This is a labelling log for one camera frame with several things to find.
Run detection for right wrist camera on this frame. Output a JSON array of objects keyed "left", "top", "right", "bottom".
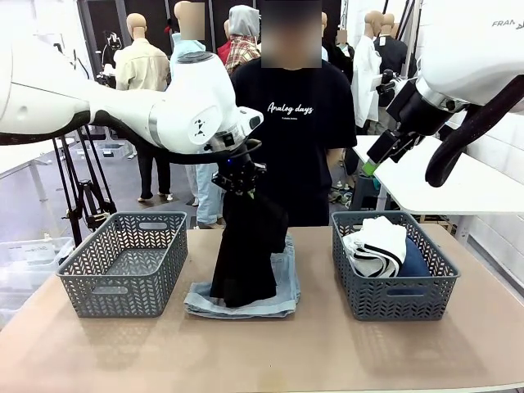
[{"left": 370, "top": 68, "right": 404, "bottom": 97}]

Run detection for mannequin in black coat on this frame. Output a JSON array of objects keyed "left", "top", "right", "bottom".
[{"left": 321, "top": 11, "right": 355, "bottom": 83}]

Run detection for mannequin in red top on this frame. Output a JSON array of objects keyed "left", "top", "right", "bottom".
[{"left": 216, "top": 19, "right": 233, "bottom": 75}]

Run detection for light blue denim shorts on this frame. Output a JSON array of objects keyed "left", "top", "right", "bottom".
[{"left": 183, "top": 233, "right": 302, "bottom": 320}]

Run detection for clear plastic storage box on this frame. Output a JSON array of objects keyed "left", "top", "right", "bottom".
[{"left": 0, "top": 236, "right": 75, "bottom": 287}]

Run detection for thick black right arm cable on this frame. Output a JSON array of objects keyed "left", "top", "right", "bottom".
[{"left": 424, "top": 73, "right": 524, "bottom": 188}]

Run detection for person in black t-shirt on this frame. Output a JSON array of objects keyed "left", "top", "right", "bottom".
[{"left": 231, "top": 0, "right": 358, "bottom": 227}]

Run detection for black camera tripod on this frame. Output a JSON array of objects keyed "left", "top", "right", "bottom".
[{"left": 51, "top": 126, "right": 119, "bottom": 247}]

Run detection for clear floor storage bin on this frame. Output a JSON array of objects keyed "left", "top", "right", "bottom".
[{"left": 88, "top": 141, "right": 138, "bottom": 160}]

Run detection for mannequin in cream shirt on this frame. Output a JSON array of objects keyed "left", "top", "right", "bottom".
[{"left": 114, "top": 11, "right": 173, "bottom": 204}]

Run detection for white top with black trim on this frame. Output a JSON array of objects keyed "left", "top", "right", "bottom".
[{"left": 341, "top": 215, "right": 409, "bottom": 279}]

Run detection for white rectangular table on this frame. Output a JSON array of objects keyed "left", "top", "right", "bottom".
[
  {"left": 0, "top": 137, "right": 77, "bottom": 181},
  {"left": 351, "top": 134, "right": 524, "bottom": 217}
]

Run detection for dark grey crate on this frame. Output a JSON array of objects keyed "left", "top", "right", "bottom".
[{"left": 351, "top": 171, "right": 385, "bottom": 212}]

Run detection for mannequin in white shirt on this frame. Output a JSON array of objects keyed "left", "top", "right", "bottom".
[{"left": 351, "top": 10, "right": 384, "bottom": 136}]

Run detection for mannequin in light blue fleece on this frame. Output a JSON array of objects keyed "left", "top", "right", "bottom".
[{"left": 169, "top": 0, "right": 228, "bottom": 230}]

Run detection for black garment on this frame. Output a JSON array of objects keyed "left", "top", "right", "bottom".
[{"left": 209, "top": 190, "right": 290, "bottom": 309}]

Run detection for grey plastic lattice basket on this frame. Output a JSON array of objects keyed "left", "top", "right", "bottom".
[
  {"left": 330, "top": 210, "right": 462, "bottom": 323},
  {"left": 56, "top": 210, "right": 189, "bottom": 319}
]

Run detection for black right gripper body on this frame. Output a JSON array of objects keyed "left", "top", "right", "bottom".
[{"left": 386, "top": 79, "right": 442, "bottom": 137}]

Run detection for dark blue jeans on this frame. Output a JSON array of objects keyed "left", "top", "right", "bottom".
[{"left": 386, "top": 237, "right": 431, "bottom": 296}]

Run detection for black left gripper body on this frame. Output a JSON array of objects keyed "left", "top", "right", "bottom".
[{"left": 210, "top": 153, "right": 269, "bottom": 193}]

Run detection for mannequin in plaid hooded shirt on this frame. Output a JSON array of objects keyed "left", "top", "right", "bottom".
[{"left": 219, "top": 4, "right": 263, "bottom": 77}]

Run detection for mannequin in black shirt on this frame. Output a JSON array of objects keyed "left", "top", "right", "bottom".
[{"left": 374, "top": 11, "right": 419, "bottom": 136}]

